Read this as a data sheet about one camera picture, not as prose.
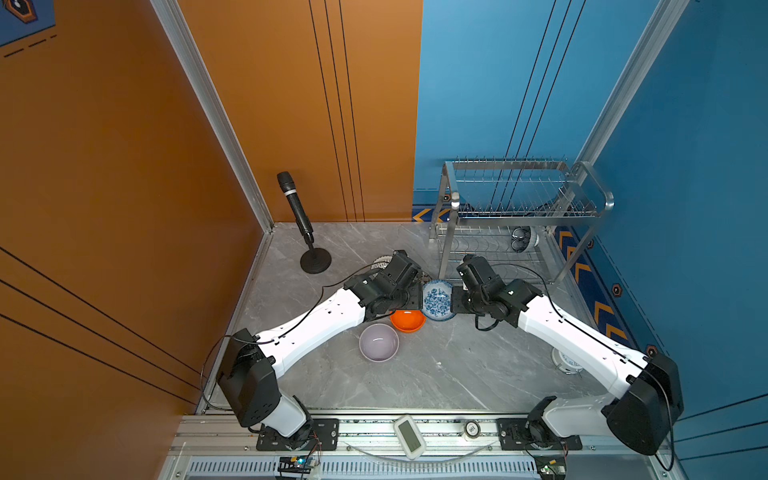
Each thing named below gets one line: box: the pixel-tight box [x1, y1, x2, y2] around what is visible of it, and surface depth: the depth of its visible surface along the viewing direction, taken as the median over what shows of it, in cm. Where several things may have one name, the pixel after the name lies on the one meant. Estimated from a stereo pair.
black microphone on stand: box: [278, 171, 332, 274], surface depth 93 cm
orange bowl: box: [390, 309, 426, 333], surface depth 93 cm
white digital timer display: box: [393, 415, 427, 461], surface depth 72 cm
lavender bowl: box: [358, 323, 400, 363], surface depth 88 cm
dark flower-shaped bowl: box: [510, 225, 539, 253], surface depth 111 cm
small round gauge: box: [464, 421, 482, 439], surface depth 71 cm
